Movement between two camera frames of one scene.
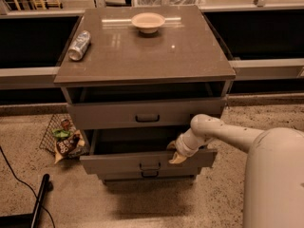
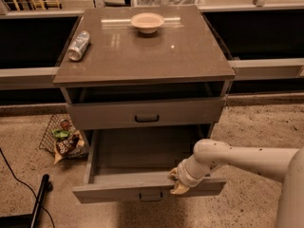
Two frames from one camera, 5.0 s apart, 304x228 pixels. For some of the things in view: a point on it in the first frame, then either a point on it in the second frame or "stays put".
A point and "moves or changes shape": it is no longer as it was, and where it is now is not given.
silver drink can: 79,46 stays put
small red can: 66,123 stays put
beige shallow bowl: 148,22 stays put
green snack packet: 62,134 stays put
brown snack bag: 71,147 stays put
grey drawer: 140,149 moves or changes shape
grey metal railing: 244,69 stays put
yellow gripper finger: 171,145 -> 173,174
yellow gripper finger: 178,159 -> 179,188
